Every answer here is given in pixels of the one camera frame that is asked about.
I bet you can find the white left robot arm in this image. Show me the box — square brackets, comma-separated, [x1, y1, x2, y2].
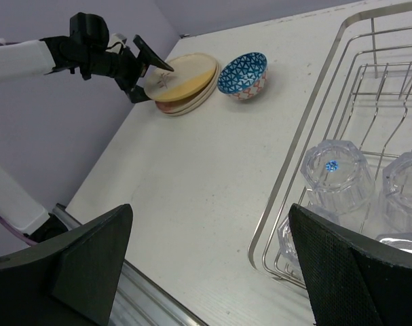
[0, 12, 174, 246]

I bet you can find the clear glass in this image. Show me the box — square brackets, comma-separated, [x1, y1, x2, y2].
[300, 139, 375, 215]
[276, 203, 339, 269]
[375, 151, 412, 236]
[376, 233, 412, 253]

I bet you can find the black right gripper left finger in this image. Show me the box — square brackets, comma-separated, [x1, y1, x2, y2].
[0, 204, 133, 325]

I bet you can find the cream and yellow plate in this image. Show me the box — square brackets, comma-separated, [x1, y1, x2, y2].
[144, 53, 218, 102]

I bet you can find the clear glass back right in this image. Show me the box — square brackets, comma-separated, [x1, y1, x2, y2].
[375, 151, 412, 236]

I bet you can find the blue patterned bowl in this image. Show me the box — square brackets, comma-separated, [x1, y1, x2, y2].
[217, 52, 268, 101]

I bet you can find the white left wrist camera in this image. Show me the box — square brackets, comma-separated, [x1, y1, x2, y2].
[106, 33, 127, 54]

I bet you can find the cream and pink plate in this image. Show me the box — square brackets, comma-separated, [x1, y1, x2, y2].
[155, 62, 220, 115]

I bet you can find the clear glass back left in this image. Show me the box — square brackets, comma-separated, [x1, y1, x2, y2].
[300, 139, 375, 215]

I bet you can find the clear glass front right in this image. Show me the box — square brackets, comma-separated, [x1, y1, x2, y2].
[376, 233, 412, 253]

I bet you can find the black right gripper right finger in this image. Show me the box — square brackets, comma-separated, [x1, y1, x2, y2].
[288, 204, 412, 325]

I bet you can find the clear glass front left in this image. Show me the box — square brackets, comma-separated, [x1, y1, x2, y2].
[276, 203, 339, 269]

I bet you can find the steel wire dish rack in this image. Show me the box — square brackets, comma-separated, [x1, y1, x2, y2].
[248, 1, 412, 289]

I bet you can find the aluminium mounting rail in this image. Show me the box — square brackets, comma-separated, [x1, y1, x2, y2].
[51, 202, 210, 326]

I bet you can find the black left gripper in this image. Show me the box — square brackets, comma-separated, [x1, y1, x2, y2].
[52, 12, 174, 104]

